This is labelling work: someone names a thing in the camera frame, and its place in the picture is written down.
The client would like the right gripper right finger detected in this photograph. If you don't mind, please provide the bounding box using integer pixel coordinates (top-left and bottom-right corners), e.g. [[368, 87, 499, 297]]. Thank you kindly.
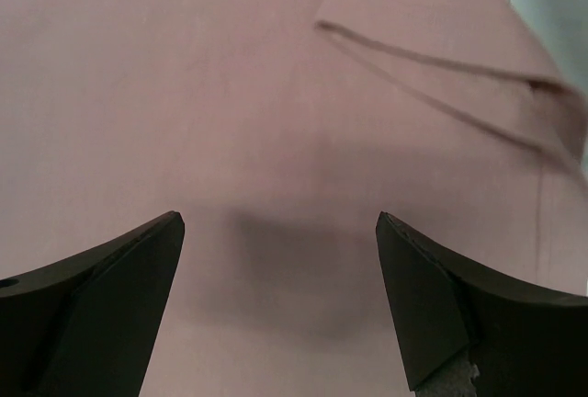
[[376, 212, 587, 396]]

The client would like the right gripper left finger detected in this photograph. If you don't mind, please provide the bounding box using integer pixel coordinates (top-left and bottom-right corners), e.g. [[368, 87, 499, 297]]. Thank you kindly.
[[1, 211, 185, 397]]

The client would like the pink t shirt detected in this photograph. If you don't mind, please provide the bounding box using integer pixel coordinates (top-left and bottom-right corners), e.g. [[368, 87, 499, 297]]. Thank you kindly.
[[1, 0, 587, 396]]

